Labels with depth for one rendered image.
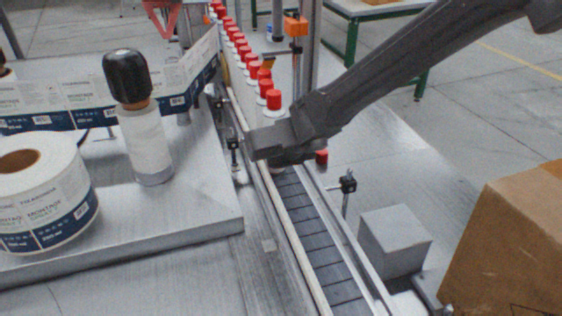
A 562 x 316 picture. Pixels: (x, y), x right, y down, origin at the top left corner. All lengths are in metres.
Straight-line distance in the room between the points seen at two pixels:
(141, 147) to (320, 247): 0.42
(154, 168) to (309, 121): 0.42
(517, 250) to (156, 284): 0.59
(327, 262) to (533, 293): 0.32
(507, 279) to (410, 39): 0.35
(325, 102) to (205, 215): 0.39
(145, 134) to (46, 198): 0.21
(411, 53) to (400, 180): 0.59
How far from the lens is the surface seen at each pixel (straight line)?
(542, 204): 0.56
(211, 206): 0.82
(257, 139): 0.62
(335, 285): 0.69
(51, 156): 0.82
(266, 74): 0.87
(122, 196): 0.90
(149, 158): 0.86
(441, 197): 0.97
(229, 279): 0.75
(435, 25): 0.42
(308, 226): 0.77
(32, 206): 0.78
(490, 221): 0.58
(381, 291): 0.59
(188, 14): 1.24
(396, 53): 0.45
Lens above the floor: 1.45
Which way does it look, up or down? 38 degrees down
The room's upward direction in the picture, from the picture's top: straight up
